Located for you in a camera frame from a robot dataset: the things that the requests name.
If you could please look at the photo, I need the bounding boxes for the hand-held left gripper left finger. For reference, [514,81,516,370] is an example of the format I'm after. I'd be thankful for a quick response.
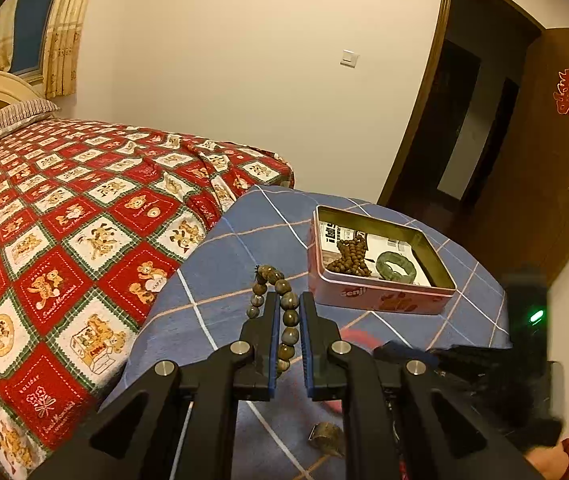
[27,290,282,480]

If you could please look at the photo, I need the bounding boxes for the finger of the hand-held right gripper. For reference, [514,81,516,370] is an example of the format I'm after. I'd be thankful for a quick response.
[373,340,515,378]

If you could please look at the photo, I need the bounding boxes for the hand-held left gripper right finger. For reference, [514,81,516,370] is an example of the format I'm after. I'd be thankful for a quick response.
[299,290,545,480]

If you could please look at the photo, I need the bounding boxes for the grey-green large bead bracelet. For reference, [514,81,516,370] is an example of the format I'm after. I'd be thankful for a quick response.
[246,265,301,378]

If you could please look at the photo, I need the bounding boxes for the pink metal tin box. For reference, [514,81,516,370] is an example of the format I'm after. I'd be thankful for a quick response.
[307,204,457,316]

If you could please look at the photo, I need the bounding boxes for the silver mesh strap watch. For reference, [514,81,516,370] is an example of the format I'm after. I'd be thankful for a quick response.
[307,422,345,458]

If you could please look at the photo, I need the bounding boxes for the blue checked tablecloth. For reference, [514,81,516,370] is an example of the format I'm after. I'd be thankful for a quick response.
[99,185,512,480]

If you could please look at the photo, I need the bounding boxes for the black and white printed paper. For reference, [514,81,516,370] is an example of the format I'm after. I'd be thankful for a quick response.
[318,221,415,281]

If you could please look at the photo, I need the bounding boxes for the green jade bangle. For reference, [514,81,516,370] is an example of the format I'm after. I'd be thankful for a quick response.
[375,250,418,283]

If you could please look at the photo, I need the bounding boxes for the brown wooden door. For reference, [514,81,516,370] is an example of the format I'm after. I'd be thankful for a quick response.
[464,27,569,283]

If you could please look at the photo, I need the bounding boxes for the red printed bear blanket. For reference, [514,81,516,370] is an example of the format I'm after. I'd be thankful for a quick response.
[0,119,295,480]

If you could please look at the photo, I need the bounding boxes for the striped pillow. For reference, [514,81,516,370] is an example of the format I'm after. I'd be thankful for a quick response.
[0,99,60,142]

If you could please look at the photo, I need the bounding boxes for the window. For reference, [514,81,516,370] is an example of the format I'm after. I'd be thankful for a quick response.
[8,0,65,80]

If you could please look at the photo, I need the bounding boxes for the small brown bead bracelet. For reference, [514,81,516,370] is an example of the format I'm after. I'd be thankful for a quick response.
[325,234,372,277]

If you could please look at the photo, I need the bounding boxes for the brown wooden door frame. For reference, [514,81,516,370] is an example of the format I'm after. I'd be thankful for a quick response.
[377,0,545,207]

